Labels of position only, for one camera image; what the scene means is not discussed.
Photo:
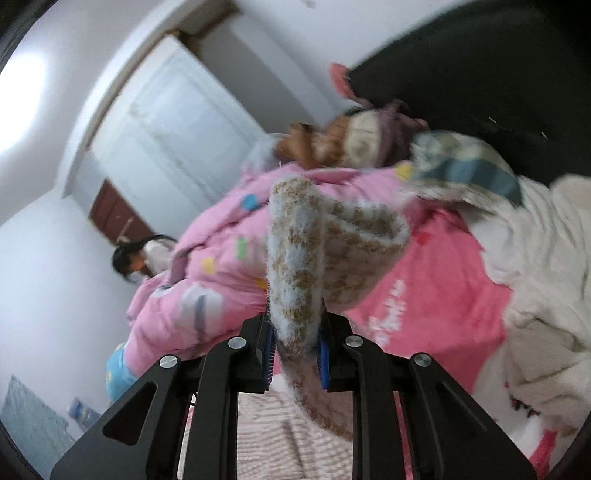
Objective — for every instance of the salmon pink cloth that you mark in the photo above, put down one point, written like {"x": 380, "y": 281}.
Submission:
{"x": 339, "y": 78}

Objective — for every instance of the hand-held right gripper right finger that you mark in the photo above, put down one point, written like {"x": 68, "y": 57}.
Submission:
{"x": 324, "y": 364}

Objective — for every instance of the beige houndstooth knit coat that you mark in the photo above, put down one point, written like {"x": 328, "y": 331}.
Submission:
{"x": 295, "y": 258}

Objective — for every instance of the teal patterned cloth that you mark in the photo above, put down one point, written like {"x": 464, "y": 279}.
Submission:
{"x": 32, "y": 415}

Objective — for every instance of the blue white packet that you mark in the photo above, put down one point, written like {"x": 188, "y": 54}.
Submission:
{"x": 83, "y": 410}

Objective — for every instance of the brown wooden door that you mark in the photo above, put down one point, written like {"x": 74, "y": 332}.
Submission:
{"x": 111, "y": 212}

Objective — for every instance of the blue striped pillow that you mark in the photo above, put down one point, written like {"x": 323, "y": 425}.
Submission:
{"x": 117, "y": 374}

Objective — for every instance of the white wardrobe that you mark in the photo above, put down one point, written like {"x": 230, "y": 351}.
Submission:
{"x": 175, "y": 124}

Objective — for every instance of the black padded headboard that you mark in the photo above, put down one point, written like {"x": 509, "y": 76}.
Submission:
{"x": 485, "y": 69}

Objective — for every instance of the pink floral bed sheet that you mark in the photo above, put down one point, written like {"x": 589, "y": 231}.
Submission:
{"x": 438, "y": 286}

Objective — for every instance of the brown plush toy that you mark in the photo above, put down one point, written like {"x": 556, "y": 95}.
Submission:
{"x": 300, "y": 145}

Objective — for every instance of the cream fluffy blanket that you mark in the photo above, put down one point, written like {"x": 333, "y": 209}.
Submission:
{"x": 545, "y": 258}

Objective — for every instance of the plaid cloth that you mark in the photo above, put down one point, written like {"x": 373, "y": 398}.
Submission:
{"x": 461, "y": 161}

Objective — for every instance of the pink floral quilt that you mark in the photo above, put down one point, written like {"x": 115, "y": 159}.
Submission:
{"x": 221, "y": 277}

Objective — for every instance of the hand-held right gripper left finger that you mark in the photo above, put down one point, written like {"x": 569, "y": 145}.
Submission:
{"x": 268, "y": 369}

